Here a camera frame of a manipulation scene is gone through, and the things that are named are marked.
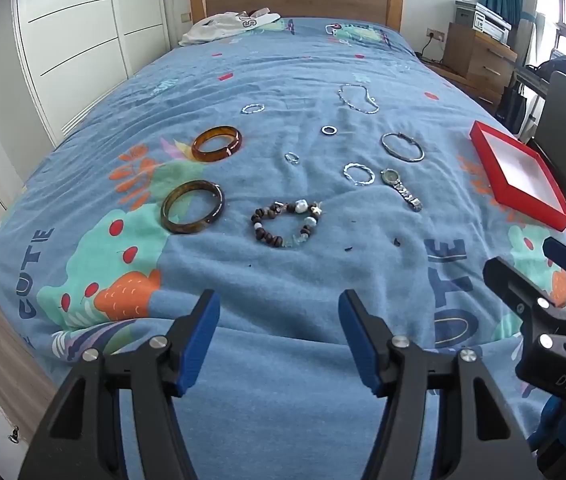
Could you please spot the thin silver bangle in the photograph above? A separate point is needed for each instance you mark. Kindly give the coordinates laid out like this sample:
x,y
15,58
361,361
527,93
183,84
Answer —
x,y
384,146

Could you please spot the black bag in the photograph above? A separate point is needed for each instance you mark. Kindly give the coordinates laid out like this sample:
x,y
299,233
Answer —
x,y
512,107

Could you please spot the dark tortoiseshell bangle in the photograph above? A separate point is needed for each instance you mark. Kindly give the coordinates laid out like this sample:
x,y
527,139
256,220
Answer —
x,y
183,228

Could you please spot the blue printed blanket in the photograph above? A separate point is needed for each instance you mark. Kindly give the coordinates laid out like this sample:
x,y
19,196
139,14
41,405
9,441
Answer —
x,y
288,270

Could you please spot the red jewelry box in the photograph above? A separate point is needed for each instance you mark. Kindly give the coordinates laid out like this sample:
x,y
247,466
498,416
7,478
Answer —
x,y
523,170

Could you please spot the white wardrobe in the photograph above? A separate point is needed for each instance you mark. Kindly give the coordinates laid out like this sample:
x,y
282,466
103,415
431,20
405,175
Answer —
x,y
78,35

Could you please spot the wooden nightstand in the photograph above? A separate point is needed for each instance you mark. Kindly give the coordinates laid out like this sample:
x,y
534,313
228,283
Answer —
x,y
478,60

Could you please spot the amber bangle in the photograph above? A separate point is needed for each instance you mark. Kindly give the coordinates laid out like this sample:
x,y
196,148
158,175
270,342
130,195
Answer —
x,y
198,149

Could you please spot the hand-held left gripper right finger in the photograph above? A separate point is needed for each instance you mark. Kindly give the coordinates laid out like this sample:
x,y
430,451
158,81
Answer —
x,y
363,345

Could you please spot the wall socket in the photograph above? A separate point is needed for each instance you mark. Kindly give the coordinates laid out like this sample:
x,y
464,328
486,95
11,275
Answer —
x,y
435,35

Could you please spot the white printer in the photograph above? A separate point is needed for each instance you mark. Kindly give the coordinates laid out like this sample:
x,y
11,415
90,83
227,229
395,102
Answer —
x,y
483,22

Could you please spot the person's right hand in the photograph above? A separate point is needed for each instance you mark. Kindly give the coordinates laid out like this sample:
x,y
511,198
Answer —
x,y
555,427

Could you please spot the silver wristwatch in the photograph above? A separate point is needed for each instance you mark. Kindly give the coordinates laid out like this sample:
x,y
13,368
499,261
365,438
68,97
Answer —
x,y
390,176

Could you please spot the dark blue backpack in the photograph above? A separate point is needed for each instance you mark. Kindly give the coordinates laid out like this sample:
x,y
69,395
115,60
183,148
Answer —
x,y
560,67

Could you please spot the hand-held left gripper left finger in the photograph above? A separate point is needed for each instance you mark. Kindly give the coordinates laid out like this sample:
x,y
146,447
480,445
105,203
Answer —
x,y
198,340

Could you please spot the white garment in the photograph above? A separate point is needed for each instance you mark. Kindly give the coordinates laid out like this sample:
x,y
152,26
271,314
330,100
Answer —
x,y
213,30

